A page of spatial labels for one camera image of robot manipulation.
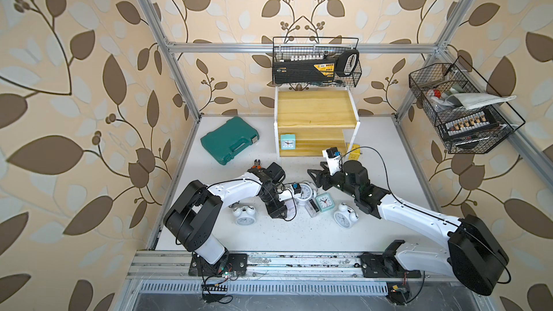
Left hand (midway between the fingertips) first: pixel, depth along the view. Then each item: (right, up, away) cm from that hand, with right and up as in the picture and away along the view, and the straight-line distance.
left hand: (282, 210), depth 85 cm
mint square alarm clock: (+2, +27, 0) cm, 27 cm away
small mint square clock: (+18, +2, +3) cm, 18 cm away
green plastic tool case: (-28, +27, +21) cm, 44 cm away
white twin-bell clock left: (-14, 0, -6) cm, 15 cm away
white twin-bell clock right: (+23, 0, -7) cm, 24 cm away
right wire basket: (+60, +50, 0) cm, 78 cm away
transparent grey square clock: (+12, +2, -2) cm, 12 cm away
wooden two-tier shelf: (+13, +35, -11) cm, 39 cm away
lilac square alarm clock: (+4, 0, 0) cm, 4 cm away
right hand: (+13, +17, -2) cm, 22 cm away
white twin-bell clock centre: (+10, +6, +3) cm, 12 cm away
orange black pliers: (-12, +16, +15) cm, 25 cm away
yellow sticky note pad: (+34, +21, +14) cm, 42 cm away
